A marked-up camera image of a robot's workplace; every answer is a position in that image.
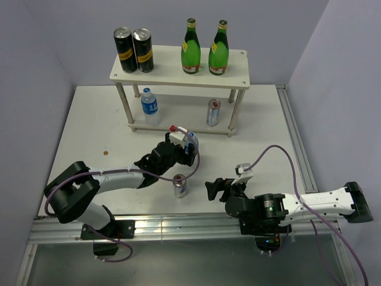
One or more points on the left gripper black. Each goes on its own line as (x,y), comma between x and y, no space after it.
(185,159)

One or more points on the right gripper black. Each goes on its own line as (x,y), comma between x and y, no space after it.
(220,185)

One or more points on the pocari sweat bottle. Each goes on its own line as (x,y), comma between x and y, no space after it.
(150,107)
(191,139)

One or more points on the silver blue can front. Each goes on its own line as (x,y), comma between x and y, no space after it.
(180,185)

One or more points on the silver blue can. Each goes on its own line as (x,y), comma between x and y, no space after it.
(213,112)
(180,185)

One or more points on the Pocari Sweat bottle front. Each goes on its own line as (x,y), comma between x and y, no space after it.
(150,107)

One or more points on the green glass bottle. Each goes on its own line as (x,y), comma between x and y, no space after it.
(191,50)
(219,51)

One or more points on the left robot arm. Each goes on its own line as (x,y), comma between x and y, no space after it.
(70,196)

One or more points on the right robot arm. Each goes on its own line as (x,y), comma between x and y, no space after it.
(271,214)

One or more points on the white two-tier shelf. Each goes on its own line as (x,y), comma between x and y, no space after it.
(183,98)

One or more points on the black can right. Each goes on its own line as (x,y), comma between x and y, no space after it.
(143,49)

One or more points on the black can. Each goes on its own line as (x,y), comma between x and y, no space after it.
(143,49)
(126,52)

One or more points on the black can left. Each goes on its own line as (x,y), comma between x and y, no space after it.
(126,52)

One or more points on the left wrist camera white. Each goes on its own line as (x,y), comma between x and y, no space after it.
(178,135)

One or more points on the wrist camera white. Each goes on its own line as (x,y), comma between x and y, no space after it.
(244,173)
(178,135)

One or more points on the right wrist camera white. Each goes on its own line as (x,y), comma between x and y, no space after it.
(244,173)

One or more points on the aluminium frame rail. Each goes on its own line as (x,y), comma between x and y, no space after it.
(174,225)

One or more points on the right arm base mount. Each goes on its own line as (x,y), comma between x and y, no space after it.
(267,240)

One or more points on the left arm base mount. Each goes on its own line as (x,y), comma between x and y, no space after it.
(108,240)

